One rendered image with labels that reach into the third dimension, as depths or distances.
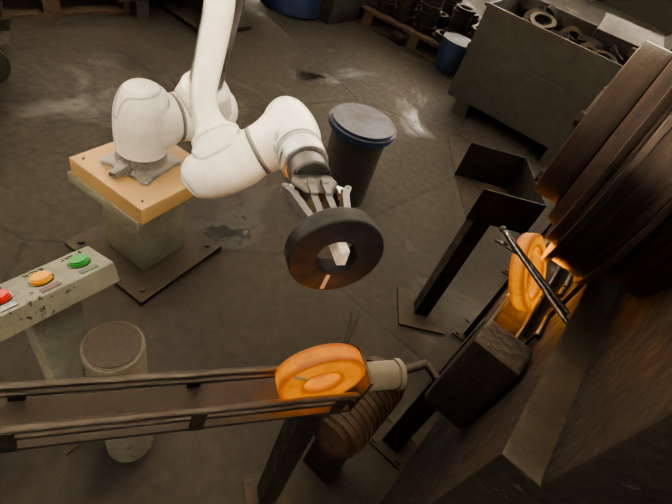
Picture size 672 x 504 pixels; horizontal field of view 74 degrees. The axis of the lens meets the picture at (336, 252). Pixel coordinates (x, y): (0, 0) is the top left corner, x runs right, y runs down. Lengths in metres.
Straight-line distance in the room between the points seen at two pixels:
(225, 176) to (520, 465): 0.68
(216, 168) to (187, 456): 0.88
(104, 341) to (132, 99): 0.71
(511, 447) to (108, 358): 0.74
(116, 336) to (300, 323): 0.84
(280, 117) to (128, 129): 0.67
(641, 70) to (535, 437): 0.53
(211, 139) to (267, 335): 0.92
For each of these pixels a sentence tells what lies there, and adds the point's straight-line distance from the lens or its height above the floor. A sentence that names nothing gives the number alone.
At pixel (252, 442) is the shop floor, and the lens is 1.49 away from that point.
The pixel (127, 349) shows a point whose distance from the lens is 1.02.
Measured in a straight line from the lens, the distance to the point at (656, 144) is 0.68.
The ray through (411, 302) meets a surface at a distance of 1.94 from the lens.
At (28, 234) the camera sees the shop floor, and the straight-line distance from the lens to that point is 2.01.
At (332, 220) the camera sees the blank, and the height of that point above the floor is 0.98.
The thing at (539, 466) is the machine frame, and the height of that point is 0.87.
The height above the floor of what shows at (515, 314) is 0.66.
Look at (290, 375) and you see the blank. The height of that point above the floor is 0.75.
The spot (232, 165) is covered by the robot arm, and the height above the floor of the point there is 0.86.
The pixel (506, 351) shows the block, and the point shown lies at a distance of 0.86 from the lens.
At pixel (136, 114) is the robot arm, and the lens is 1.44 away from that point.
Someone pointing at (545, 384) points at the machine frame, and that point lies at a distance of 0.76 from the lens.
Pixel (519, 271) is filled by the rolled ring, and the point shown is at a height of 0.79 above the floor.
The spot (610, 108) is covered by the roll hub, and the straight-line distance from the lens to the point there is 0.77.
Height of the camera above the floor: 1.39
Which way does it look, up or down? 44 degrees down
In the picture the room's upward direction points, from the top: 21 degrees clockwise
